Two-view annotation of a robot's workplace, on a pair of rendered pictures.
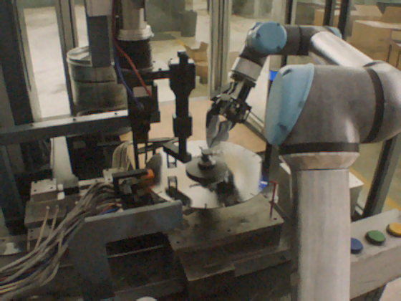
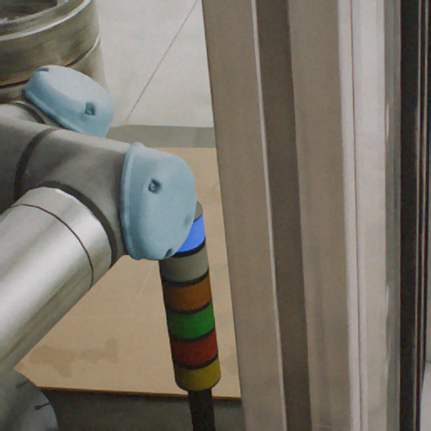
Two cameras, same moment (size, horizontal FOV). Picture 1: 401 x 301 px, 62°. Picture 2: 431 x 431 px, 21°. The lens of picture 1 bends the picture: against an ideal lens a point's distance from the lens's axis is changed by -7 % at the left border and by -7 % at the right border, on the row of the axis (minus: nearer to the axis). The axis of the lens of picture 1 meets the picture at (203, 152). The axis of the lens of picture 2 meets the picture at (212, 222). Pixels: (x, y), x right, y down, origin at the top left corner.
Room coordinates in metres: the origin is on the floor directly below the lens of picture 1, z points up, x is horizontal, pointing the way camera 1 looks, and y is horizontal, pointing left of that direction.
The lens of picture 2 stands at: (0.38, -0.73, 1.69)
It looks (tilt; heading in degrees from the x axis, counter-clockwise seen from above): 33 degrees down; 36
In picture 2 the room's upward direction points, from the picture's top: 6 degrees counter-clockwise
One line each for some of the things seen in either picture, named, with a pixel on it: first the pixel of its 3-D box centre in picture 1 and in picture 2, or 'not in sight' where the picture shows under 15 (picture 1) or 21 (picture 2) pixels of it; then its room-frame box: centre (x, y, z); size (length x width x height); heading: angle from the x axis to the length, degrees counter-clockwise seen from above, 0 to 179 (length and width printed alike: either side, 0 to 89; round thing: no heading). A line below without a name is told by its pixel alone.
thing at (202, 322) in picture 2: not in sight; (189, 311); (1.03, -0.22, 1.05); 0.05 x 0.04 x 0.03; 20
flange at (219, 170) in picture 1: (206, 165); not in sight; (0.81, -0.01, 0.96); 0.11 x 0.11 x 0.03
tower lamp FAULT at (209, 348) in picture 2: not in sight; (193, 338); (1.03, -0.22, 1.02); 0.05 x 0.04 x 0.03; 20
